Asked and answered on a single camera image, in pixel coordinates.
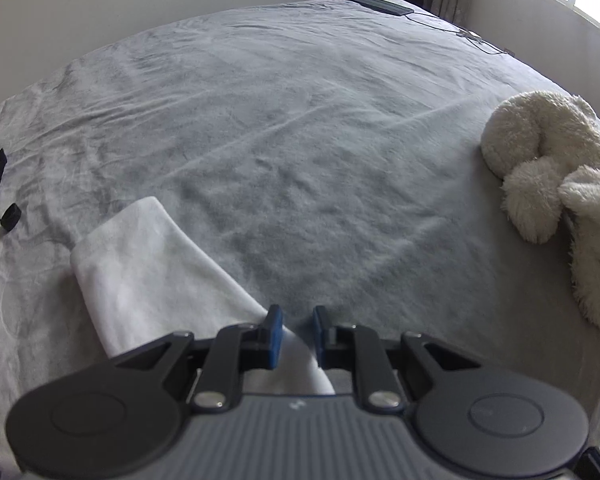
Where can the white towel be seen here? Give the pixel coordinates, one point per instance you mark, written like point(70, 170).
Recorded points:
point(150, 270)

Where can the grey bed sheet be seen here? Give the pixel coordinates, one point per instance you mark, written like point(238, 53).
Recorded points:
point(290, 135)

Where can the dark flat device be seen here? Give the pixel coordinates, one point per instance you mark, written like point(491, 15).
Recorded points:
point(380, 4)

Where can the white plush toy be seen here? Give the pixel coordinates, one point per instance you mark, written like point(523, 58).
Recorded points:
point(550, 160)

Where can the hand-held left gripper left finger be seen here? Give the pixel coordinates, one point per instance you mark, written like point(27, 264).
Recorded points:
point(272, 337)

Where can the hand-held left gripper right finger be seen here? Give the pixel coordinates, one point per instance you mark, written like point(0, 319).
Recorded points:
point(321, 335)

